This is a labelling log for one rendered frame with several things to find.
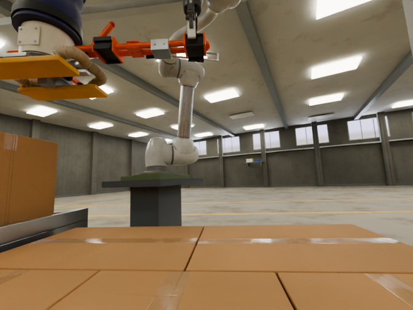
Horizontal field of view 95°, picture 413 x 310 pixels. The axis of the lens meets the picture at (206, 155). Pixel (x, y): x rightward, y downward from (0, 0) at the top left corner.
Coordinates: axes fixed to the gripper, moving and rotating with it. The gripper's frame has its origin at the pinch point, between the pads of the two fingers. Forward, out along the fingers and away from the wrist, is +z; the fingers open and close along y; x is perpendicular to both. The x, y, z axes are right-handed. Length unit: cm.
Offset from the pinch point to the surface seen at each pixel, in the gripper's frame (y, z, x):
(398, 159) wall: -955, -8, 988
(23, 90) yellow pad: -3, 13, -73
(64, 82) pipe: -4, 10, -56
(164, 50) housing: 4.0, 3.2, -10.9
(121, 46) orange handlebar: 4.3, 0.9, -27.3
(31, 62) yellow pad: 15, 13, -52
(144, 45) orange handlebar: 4.3, 0.9, -18.4
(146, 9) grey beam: -163, -183, -77
